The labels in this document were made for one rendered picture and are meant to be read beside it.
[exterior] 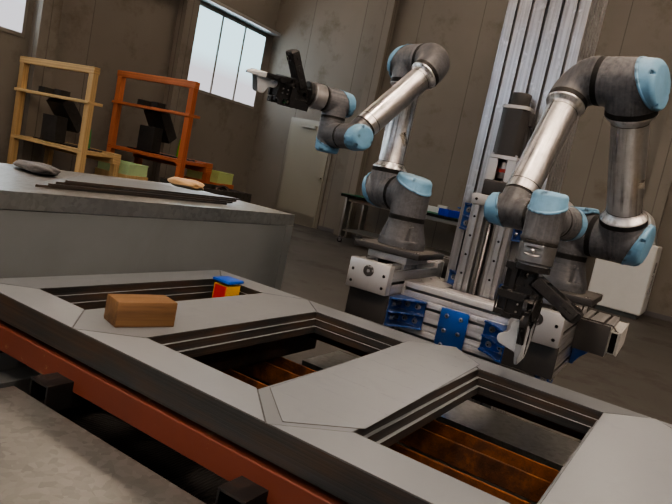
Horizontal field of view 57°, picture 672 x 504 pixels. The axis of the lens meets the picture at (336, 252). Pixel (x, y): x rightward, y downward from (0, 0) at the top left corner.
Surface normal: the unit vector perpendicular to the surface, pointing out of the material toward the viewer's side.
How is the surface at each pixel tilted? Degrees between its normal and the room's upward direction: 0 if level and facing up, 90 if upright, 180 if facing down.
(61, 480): 0
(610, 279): 90
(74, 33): 90
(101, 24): 90
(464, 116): 90
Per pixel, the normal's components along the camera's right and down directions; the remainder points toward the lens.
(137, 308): 0.63, 0.22
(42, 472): 0.20, -0.97
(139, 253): 0.83, 0.24
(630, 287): -0.54, 0.00
